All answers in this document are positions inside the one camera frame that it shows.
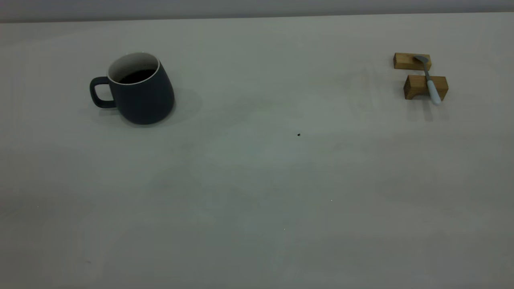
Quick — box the dark grey ceramic mug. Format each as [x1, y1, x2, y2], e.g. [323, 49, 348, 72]
[90, 52, 175, 125]

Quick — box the metal spoon with white handle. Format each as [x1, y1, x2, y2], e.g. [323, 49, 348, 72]
[414, 55, 442, 106]

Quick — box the rectangular wooden block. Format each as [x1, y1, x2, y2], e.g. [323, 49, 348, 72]
[393, 53, 432, 71]

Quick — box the arched wooden block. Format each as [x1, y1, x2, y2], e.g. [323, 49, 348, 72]
[404, 75, 449, 101]

